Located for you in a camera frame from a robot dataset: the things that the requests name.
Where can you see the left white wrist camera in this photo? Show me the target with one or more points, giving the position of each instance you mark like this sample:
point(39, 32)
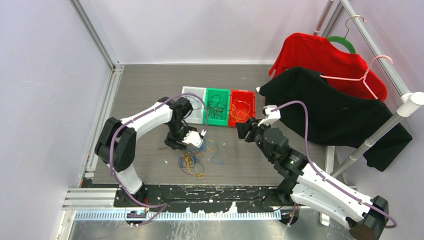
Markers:
point(193, 138)

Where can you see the pink clothes hanger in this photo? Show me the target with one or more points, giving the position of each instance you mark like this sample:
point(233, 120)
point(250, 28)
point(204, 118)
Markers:
point(363, 78)

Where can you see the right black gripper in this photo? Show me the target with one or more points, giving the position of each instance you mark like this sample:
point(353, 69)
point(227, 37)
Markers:
point(243, 129)

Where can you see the green clothes hanger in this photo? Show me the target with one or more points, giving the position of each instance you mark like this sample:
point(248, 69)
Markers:
point(342, 40)

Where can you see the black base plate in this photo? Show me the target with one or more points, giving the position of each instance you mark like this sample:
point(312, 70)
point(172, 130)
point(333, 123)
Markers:
point(214, 198)

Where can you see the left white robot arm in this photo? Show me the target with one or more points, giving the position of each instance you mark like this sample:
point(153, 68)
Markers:
point(116, 144)

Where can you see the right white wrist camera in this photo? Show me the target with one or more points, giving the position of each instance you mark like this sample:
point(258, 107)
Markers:
point(271, 115)

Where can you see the red plastic bin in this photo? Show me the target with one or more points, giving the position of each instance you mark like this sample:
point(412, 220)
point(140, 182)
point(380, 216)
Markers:
point(241, 106)

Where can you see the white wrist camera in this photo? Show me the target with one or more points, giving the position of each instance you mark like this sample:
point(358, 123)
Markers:
point(271, 115)
point(193, 138)

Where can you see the white plastic bin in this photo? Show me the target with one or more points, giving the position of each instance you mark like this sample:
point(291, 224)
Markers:
point(197, 115)

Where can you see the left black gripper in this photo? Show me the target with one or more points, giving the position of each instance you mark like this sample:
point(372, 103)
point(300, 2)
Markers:
point(172, 141)

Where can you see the green plastic bin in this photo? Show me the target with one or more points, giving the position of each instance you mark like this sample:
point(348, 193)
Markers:
point(217, 101)

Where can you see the black shirt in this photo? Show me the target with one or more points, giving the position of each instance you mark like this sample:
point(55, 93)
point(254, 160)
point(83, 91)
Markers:
point(334, 118)

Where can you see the red shirt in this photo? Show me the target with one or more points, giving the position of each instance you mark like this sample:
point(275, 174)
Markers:
point(318, 54)

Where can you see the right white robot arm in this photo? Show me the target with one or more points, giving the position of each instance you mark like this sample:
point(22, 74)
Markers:
point(304, 183)

